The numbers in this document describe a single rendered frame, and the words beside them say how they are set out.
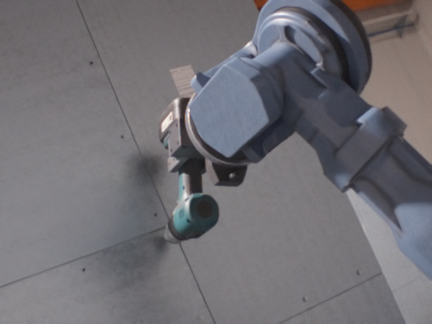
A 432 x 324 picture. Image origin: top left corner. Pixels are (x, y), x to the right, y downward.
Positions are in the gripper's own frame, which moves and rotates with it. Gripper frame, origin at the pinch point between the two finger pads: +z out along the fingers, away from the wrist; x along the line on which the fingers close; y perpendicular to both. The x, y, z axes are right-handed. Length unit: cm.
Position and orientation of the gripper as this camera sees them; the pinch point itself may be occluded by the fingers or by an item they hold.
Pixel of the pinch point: (189, 162)
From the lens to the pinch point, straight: 133.0
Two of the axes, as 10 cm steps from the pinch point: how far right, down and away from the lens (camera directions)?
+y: -0.7, -9.4, 3.4
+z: -3.7, 3.4, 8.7
